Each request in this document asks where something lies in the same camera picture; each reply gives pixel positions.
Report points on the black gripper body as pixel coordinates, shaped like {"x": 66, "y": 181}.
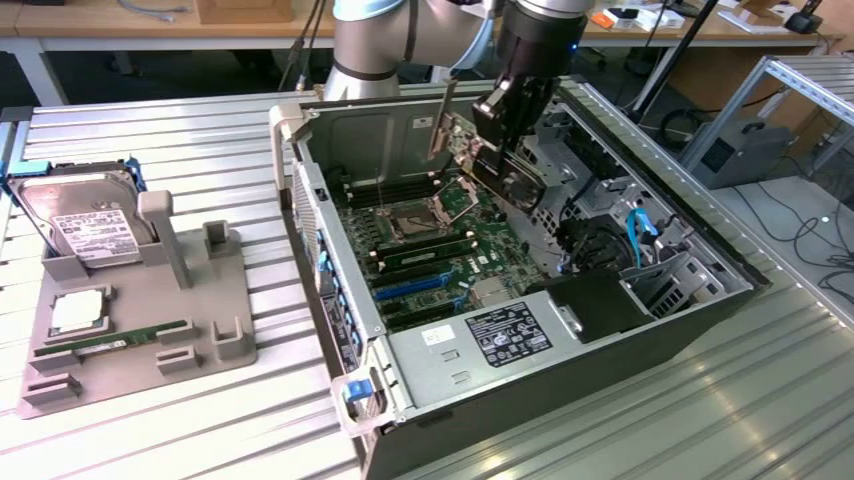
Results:
{"x": 540, "y": 45}

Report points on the black green graphics card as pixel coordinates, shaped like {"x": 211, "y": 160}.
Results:
{"x": 523, "y": 185}

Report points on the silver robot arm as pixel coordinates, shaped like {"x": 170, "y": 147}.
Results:
{"x": 363, "y": 50}

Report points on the orange white small box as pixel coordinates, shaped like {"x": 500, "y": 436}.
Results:
{"x": 601, "y": 20}

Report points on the wooden desk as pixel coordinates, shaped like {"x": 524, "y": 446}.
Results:
{"x": 620, "y": 36}

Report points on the metal disk bay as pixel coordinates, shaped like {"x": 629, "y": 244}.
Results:
{"x": 563, "y": 172}
{"x": 674, "y": 287}

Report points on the metal socket cover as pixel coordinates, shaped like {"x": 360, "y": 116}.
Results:
{"x": 445, "y": 190}

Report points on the black RAM slot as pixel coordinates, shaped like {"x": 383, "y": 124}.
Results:
{"x": 400, "y": 251}
{"x": 400, "y": 188}
{"x": 400, "y": 177}
{"x": 413, "y": 240}
{"x": 400, "y": 194}
{"x": 400, "y": 183}

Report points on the black tripod pole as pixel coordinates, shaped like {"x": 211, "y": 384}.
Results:
{"x": 675, "y": 55}

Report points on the thin metal locking lever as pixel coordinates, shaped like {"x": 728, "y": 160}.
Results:
{"x": 380, "y": 192}

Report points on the green motherboard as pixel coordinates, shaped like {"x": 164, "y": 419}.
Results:
{"x": 496, "y": 240}

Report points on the CPU socket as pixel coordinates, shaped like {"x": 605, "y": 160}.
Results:
{"x": 409, "y": 222}

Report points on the green RAM stick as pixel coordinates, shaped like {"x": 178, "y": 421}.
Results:
{"x": 133, "y": 334}
{"x": 427, "y": 253}

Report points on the long black expansion slot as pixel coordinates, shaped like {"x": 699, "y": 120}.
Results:
{"x": 427, "y": 318}
{"x": 409, "y": 274}

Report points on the silver chipset heatsink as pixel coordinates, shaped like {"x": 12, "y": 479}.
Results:
{"x": 492, "y": 292}

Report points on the grey metal cabinet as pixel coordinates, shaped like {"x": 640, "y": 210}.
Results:
{"x": 754, "y": 150}

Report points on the blue expansion slot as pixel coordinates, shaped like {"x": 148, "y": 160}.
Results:
{"x": 413, "y": 287}

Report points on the open cardboard box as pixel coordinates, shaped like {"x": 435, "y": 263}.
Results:
{"x": 767, "y": 15}

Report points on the black plastic shroud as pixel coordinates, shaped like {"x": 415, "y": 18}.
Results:
{"x": 587, "y": 305}

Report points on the black desk device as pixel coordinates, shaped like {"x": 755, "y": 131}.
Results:
{"x": 803, "y": 22}

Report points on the closed cardboard box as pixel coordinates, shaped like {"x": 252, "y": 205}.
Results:
{"x": 240, "y": 10}

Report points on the grey power supply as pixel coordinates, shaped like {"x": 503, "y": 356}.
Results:
{"x": 427, "y": 380}

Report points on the blue case latch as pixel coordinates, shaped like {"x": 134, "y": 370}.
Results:
{"x": 357, "y": 390}

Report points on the open black PC case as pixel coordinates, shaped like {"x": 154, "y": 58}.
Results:
{"x": 600, "y": 400}

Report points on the grey parts rack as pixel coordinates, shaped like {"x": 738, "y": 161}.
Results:
{"x": 146, "y": 300}

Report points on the silver hard disk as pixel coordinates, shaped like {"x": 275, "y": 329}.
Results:
{"x": 66, "y": 200}

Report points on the hard drive in blue caddy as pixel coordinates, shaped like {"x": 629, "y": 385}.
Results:
{"x": 26, "y": 170}

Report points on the silver CPU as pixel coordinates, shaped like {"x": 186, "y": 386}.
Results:
{"x": 76, "y": 310}

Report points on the aluminium profile frame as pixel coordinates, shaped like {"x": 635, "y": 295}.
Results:
{"x": 810, "y": 67}

